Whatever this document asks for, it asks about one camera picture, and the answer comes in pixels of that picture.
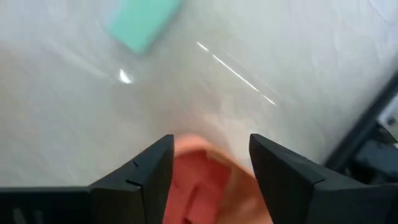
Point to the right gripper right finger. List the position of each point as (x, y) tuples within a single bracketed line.
[(295, 193)]

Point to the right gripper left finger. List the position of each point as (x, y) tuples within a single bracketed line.
[(124, 193)]

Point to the orange plastic bin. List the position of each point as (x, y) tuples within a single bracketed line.
[(242, 199)]

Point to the mint green block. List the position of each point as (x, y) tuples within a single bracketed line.
[(140, 21)]

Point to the black aluminium table frame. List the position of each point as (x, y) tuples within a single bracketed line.
[(357, 130)]

